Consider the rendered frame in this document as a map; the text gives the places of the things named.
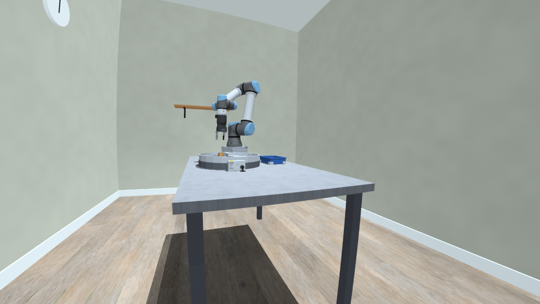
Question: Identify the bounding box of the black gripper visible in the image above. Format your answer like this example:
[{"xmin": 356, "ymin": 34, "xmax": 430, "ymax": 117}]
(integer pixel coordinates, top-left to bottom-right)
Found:
[{"xmin": 215, "ymin": 109, "xmax": 227, "ymax": 140}]

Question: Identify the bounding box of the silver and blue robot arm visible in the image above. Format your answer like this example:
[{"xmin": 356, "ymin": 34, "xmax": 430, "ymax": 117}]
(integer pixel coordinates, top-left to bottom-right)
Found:
[{"xmin": 212, "ymin": 81, "xmax": 260, "ymax": 147}]

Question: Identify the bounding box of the blue open crate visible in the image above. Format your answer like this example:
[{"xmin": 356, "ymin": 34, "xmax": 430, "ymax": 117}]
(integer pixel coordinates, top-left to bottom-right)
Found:
[{"xmin": 259, "ymin": 155, "xmax": 286, "ymax": 165}]

